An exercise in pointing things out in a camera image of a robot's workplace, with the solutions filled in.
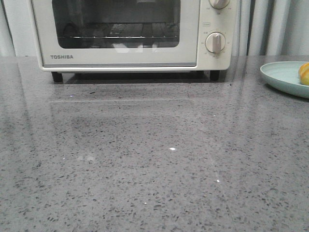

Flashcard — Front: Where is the orange striped croissant bread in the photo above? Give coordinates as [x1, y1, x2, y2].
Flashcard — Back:
[298, 63, 309, 86]

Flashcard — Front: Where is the white lower oven knob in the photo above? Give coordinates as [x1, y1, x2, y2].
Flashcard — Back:
[205, 32, 225, 54]

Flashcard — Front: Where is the white oven knob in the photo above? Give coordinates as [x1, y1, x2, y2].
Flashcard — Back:
[209, 0, 230, 10]
[205, 32, 225, 54]

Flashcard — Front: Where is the white Toshiba toaster oven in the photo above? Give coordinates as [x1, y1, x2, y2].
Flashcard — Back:
[28, 0, 238, 82]

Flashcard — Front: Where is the glass oven door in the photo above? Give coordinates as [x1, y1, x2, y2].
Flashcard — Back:
[29, 0, 200, 69]

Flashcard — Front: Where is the white upper oven knob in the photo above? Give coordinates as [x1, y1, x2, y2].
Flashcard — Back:
[209, 0, 230, 10]

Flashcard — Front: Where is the light green round plate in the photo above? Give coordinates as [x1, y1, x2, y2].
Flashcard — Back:
[260, 61, 309, 99]

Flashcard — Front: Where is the metal wire oven rack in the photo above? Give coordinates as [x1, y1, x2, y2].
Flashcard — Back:
[60, 22, 180, 39]

